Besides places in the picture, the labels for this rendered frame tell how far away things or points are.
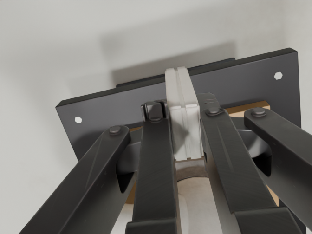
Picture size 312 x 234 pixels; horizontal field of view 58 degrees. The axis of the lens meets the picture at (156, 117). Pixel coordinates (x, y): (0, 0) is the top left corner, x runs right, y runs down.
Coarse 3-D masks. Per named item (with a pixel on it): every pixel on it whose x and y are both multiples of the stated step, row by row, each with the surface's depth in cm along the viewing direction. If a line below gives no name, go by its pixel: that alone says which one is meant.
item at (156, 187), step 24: (144, 120) 13; (168, 120) 13; (144, 144) 11; (168, 144) 11; (144, 168) 10; (168, 168) 9; (144, 192) 8; (168, 192) 8; (144, 216) 8; (168, 216) 7
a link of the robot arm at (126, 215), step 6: (126, 204) 51; (132, 204) 51; (126, 210) 48; (132, 210) 48; (120, 216) 47; (126, 216) 47; (120, 222) 46; (126, 222) 46; (114, 228) 45; (120, 228) 45
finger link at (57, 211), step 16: (112, 128) 12; (128, 128) 12; (96, 144) 12; (112, 144) 11; (80, 160) 11; (96, 160) 10; (112, 160) 11; (80, 176) 10; (96, 176) 10; (112, 176) 11; (128, 176) 13; (64, 192) 9; (80, 192) 9; (96, 192) 9; (112, 192) 11; (128, 192) 12; (48, 208) 8; (64, 208) 8; (80, 208) 8; (96, 208) 9; (112, 208) 11; (32, 224) 8; (48, 224) 8; (64, 224) 8; (80, 224) 8; (96, 224) 9; (112, 224) 10
